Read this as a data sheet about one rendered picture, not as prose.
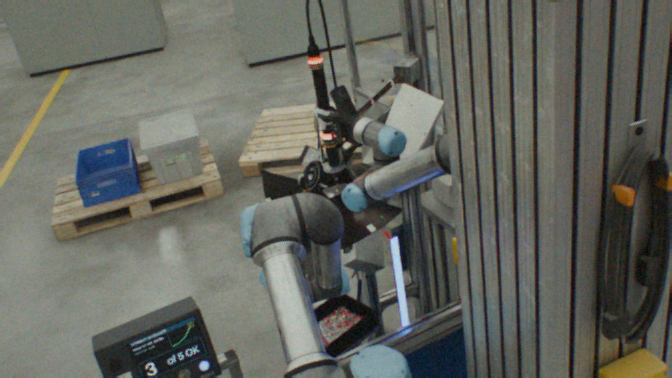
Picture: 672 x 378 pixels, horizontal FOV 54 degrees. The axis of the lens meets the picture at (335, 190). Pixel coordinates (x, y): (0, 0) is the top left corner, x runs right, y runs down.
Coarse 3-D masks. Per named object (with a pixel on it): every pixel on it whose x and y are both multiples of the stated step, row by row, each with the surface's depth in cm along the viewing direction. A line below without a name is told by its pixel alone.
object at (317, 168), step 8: (312, 160) 220; (304, 168) 222; (312, 168) 218; (320, 168) 214; (344, 168) 223; (304, 176) 222; (320, 176) 213; (328, 176) 215; (344, 176) 221; (304, 184) 220; (312, 184) 216; (328, 184) 215; (312, 192) 215; (320, 192) 215
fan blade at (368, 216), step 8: (336, 200) 207; (344, 208) 203; (368, 208) 202; (376, 208) 201; (384, 208) 200; (392, 208) 199; (400, 208) 197; (344, 216) 201; (352, 216) 200; (360, 216) 199; (368, 216) 198; (376, 216) 198; (392, 216) 195; (344, 224) 198; (352, 224) 197; (360, 224) 196; (368, 224) 196; (376, 224) 195; (384, 224) 194; (344, 232) 196; (352, 232) 195; (360, 232) 194; (368, 232) 193; (344, 240) 194; (352, 240) 193
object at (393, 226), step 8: (400, 216) 260; (392, 224) 255; (400, 224) 255; (392, 232) 254; (400, 232) 256; (384, 240) 263; (400, 240) 258; (384, 248) 266; (400, 248) 259; (400, 256) 261
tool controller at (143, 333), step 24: (168, 312) 162; (192, 312) 159; (96, 336) 160; (120, 336) 156; (144, 336) 155; (168, 336) 157; (192, 336) 160; (96, 360) 152; (120, 360) 154; (144, 360) 156; (168, 360) 158; (192, 360) 161; (216, 360) 163
